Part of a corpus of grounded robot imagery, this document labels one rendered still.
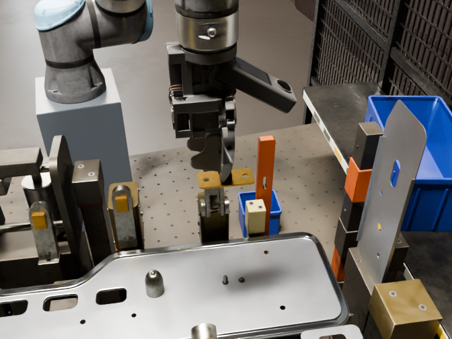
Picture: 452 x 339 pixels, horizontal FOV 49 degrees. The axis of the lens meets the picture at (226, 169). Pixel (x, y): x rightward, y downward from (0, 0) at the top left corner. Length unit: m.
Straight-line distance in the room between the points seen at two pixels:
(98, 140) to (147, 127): 1.92
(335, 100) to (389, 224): 0.62
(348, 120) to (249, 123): 1.94
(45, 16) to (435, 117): 0.91
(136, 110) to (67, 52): 2.20
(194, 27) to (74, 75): 0.70
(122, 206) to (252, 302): 0.30
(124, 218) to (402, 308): 0.52
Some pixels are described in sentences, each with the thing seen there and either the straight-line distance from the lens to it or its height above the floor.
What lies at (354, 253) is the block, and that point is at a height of 1.00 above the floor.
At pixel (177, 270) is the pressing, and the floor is 1.00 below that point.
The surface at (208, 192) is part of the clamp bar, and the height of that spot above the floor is 1.10.
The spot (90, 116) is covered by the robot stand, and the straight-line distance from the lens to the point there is 1.26.
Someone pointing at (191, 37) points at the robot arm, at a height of 1.48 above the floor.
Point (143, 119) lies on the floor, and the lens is 3.29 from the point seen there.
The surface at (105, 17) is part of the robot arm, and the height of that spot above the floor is 1.29.
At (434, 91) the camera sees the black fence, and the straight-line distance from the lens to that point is 1.26.
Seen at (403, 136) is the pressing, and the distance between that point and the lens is 0.78.
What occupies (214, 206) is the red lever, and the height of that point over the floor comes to 1.07.
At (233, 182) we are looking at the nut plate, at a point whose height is 1.24.
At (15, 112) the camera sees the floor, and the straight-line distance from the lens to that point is 3.61.
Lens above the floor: 1.70
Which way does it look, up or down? 37 degrees down
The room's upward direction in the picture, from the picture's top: straight up
